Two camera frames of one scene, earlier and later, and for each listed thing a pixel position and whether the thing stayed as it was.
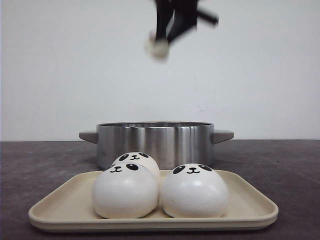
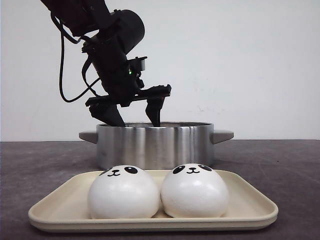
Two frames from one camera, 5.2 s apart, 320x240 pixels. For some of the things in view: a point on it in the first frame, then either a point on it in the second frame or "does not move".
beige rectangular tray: [69, 207] does not move
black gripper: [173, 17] → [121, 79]
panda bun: [193, 191] does not move
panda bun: [125, 191] does not move
